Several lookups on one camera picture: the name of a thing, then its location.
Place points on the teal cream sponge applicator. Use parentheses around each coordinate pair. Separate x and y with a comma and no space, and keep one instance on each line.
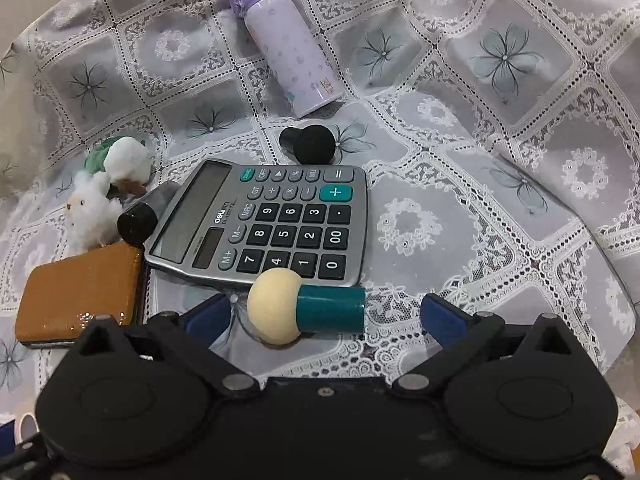
(280,307)

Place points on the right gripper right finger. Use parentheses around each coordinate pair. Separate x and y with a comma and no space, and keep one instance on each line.
(463,338)

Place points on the dark bottle black cap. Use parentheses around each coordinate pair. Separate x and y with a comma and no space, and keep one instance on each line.
(138,222)

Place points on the grey desk calculator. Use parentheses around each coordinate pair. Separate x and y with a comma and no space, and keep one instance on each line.
(228,223)

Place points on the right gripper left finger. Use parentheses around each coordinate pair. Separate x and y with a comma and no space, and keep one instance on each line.
(188,336)

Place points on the black sponge applicator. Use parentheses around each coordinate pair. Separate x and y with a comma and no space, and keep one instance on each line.
(312,145)

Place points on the white lace floral cloth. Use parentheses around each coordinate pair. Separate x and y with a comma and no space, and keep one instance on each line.
(500,139)

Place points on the purple thermos bottle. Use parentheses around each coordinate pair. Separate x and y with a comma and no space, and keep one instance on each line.
(293,55)

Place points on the beige tape roll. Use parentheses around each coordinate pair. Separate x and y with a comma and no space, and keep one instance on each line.
(25,428)

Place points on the brown leather wallet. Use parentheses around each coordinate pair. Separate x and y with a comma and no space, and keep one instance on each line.
(61,298)

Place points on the white plush toy green hat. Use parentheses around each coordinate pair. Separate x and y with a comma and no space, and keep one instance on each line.
(118,167)

